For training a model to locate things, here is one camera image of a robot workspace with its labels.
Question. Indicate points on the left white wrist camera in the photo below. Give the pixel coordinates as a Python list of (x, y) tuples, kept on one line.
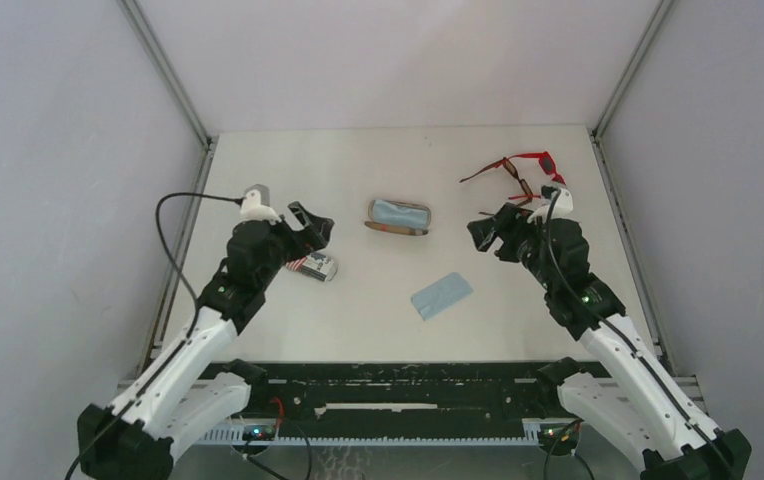
[(255, 205)]

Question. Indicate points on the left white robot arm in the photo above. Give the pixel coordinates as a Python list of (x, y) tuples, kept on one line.
[(146, 429)]

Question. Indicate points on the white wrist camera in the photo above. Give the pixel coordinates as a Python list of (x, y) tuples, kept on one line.
[(255, 205), (556, 202)]

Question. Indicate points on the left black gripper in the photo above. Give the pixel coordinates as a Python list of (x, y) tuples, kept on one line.
[(295, 232)]

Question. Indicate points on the light blue cleaning cloth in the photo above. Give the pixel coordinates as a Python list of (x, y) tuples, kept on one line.
[(399, 214)]

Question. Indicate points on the aluminium frame post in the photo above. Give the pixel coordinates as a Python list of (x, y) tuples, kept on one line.
[(597, 136), (144, 32)]

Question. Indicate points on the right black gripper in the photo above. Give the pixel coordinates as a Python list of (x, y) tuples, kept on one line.
[(505, 231)]

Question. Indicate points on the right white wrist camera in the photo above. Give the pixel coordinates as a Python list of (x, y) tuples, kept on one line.
[(556, 202)]

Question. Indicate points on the red sunglasses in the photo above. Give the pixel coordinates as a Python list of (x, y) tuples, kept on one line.
[(548, 168)]

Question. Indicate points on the brown striped glasses case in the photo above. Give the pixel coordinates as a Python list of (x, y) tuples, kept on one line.
[(399, 230)]

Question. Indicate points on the left aluminium frame post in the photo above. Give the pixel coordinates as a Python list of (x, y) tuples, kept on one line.
[(144, 32)]

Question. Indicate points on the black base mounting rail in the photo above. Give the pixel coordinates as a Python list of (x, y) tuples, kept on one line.
[(404, 401)]

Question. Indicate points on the brown tortoise sunglasses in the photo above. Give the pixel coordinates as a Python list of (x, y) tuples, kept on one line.
[(507, 185)]

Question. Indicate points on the flag print glasses case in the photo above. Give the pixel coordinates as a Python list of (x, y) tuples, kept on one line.
[(317, 265)]

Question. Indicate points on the right aluminium frame post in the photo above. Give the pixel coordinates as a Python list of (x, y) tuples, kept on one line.
[(597, 136)]

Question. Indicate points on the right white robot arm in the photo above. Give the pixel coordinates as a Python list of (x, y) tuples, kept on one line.
[(650, 420)]

